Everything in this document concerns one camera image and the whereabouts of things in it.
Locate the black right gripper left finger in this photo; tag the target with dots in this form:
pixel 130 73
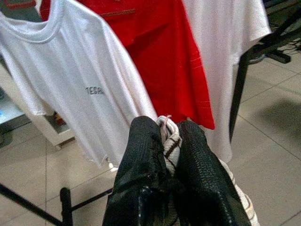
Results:
pixel 138 176

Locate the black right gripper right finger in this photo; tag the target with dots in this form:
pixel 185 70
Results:
pixel 204 183

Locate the white shirt with dark lines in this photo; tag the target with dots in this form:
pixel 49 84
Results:
pixel 170 146

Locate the red plastic hanger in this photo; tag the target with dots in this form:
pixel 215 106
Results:
pixel 18 5

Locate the white glass-door cabinet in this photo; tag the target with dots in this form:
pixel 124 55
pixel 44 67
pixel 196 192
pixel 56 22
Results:
pixel 47 131

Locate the plain red shirt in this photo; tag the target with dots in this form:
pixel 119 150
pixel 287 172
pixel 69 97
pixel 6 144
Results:
pixel 160 58

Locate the white printed t-shirt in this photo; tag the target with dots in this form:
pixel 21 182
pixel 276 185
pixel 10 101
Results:
pixel 70 70

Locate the plain white t-shirt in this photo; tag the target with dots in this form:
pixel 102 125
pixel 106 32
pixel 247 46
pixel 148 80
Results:
pixel 223 47

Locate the black clothes rack silver rail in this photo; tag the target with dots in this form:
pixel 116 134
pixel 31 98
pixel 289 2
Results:
pixel 237 99

